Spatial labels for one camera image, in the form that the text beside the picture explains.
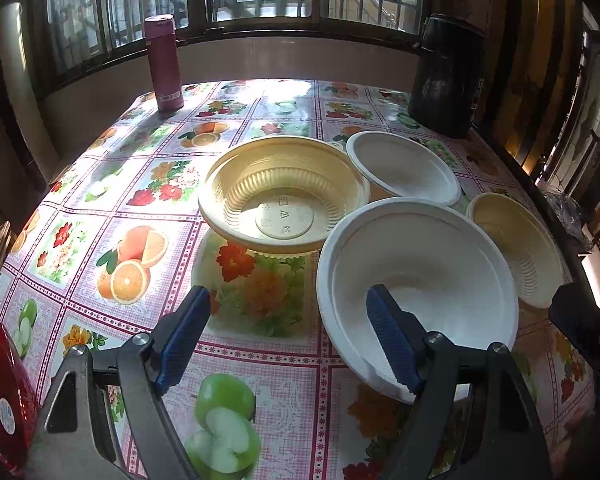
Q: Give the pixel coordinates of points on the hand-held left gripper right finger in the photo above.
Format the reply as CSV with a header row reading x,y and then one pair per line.
x,y
390,341

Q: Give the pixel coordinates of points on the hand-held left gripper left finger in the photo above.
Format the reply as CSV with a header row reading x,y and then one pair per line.
x,y
180,341

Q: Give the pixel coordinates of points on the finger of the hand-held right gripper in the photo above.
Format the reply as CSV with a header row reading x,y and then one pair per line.
x,y
580,320

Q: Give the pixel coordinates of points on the large white bowl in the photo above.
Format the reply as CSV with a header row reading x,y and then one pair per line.
x,y
430,260

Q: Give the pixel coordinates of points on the small yellow plastic bowl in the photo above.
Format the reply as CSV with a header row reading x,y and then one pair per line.
x,y
520,245

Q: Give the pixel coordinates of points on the large yellow plastic bowl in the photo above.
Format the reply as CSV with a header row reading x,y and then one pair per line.
x,y
240,185

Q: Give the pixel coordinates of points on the small white bowl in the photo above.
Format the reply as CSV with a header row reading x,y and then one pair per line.
x,y
405,165

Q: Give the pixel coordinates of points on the clear plastic bag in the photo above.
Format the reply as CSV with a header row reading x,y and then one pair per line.
x,y
570,217

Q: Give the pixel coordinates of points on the fruit-print tablecloth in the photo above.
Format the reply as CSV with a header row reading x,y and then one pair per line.
x,y
130,200

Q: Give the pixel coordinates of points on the black cylindrical container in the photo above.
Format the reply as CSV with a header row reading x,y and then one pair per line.
x,y
445,75

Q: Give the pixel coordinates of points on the pink thermos bottle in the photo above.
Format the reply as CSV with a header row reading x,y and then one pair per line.
x,y
164,60

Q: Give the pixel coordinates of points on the white standing air conditioner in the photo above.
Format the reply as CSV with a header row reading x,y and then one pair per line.
x,y
20,75

